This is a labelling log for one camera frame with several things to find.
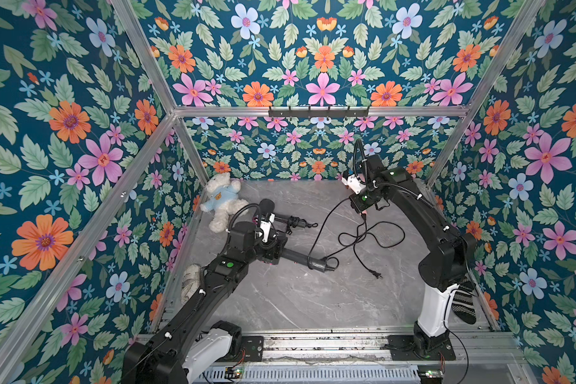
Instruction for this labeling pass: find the dark grey hair dryer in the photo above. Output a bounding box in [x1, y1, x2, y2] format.
[259, 198, 318, 228]
[280, 249, 336, 273]

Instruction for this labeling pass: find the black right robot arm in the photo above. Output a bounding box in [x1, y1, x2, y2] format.
[341, 155, 476, 341]

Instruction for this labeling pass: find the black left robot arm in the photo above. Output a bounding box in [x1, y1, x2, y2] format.
[122, 221, 309, 383]

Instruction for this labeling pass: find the white teddy bear blue shirt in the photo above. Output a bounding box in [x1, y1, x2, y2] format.
[200, 173, 248, 234]

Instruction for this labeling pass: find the striped black white sock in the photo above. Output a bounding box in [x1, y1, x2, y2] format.
[451, 281, 477, 325]

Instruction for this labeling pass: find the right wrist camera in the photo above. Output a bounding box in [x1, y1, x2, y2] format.
[342, 174, 366, 195]

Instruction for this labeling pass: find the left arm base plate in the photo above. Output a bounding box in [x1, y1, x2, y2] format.
[231, 335, 265, 363]

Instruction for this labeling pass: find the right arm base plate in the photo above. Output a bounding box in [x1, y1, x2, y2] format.
[383, 334, 456, 361]

